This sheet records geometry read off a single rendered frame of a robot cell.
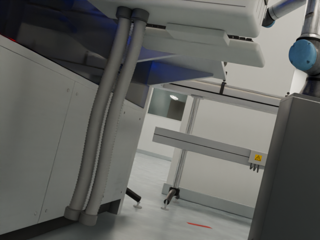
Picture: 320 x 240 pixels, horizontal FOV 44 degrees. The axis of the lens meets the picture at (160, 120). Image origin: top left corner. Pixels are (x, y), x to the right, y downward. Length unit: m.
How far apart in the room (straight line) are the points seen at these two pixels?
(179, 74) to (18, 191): 1.19
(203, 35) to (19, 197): 0.71
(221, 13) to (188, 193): 2.62
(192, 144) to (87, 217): 1.89
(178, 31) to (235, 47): 0.18
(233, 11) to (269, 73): 2.57
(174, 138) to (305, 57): 1.45
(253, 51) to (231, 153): 1.76
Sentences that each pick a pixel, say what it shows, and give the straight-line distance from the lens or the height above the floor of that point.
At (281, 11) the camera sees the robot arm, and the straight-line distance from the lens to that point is 2.16.
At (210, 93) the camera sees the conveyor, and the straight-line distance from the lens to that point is 2.94.
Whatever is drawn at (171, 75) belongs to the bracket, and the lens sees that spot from 2.14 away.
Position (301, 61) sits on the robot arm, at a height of 0.92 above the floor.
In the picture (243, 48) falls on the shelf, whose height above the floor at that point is 0.78.
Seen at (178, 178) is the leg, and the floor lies 0.21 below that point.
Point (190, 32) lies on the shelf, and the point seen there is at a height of 0.78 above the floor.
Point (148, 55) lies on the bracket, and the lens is 1.66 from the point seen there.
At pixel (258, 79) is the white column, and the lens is 3.57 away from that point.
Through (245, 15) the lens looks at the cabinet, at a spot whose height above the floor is 0.80.
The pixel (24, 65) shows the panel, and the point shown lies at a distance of 1.10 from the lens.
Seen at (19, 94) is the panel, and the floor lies 0.48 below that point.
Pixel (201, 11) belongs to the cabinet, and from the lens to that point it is 1.07.
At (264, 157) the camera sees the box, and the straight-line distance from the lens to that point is 2.86.
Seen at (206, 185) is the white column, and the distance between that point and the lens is 3.52.
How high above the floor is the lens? 0.46
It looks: 3 degrees up
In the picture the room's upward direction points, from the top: 14 degrees clockwise
